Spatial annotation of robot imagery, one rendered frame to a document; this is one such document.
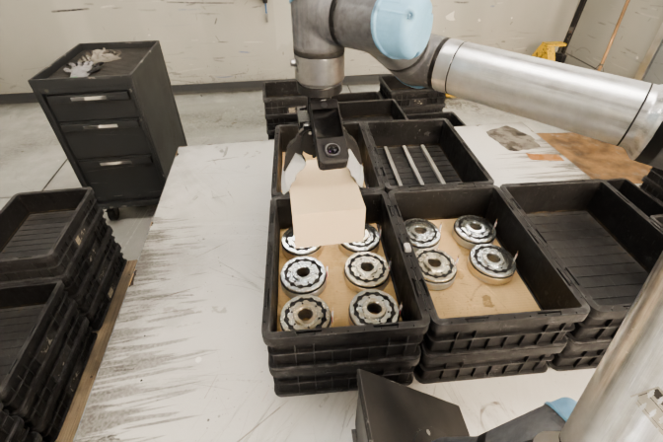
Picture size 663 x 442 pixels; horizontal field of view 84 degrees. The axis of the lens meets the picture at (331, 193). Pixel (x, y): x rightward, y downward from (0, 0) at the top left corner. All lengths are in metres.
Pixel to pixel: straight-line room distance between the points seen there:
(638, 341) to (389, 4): 0.40
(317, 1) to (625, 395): 0.51
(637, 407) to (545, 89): 0.34
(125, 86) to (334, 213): 1.61
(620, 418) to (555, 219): 0.82
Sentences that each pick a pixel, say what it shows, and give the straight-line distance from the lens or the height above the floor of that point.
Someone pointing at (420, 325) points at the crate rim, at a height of 0.93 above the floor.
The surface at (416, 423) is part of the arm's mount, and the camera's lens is 0.70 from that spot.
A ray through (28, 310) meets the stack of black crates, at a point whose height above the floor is 0.38.
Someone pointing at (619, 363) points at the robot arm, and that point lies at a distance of 0.42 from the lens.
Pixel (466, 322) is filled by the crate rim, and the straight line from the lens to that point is 0.73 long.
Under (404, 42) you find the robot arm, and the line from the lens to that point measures 0.47.
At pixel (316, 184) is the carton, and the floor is 1.12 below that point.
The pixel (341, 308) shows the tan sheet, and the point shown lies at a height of 0.83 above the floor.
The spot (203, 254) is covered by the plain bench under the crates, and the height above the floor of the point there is 0.70.
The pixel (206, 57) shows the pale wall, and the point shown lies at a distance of 4.10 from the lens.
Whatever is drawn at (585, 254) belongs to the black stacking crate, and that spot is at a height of 0.83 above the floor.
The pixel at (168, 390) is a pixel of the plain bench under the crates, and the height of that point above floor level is 0.70.
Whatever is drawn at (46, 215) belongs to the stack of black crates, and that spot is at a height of 0.49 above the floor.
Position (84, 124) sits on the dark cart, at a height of 0.67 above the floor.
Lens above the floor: 1.51
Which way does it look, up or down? 37 degrees down
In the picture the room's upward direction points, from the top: straight up
